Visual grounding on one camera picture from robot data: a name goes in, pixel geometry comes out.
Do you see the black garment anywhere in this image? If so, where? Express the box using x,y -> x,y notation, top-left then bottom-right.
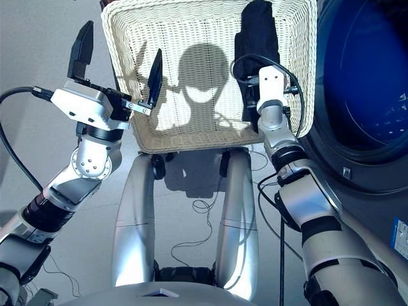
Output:
234,0 -> 282,135

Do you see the pale woven laundry basket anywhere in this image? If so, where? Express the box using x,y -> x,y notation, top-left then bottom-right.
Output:
100,0 -> 319,154

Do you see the grey washing machine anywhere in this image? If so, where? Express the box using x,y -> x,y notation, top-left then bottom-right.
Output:
299,0 -> 408,306

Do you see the silver robot leg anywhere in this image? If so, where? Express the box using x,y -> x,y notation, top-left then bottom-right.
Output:
110,154 -> 157,288
215,148 -> 259,301

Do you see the black robot waist joint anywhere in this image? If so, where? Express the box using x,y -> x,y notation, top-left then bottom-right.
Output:
154,266 -> 217,286

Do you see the large blue printed sticker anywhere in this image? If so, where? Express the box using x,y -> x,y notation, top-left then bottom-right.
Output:
390,217 -> 408,256

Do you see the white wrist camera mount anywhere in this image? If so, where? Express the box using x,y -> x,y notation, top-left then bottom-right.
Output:
50,80 -> 132,131
256,65 -> 287,111

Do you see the thin grey floor cord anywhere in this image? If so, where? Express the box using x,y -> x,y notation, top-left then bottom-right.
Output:
170,191 -> 224,265

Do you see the grey metal bracket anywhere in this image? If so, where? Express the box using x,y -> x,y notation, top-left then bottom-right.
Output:
30,288 -> 59,306

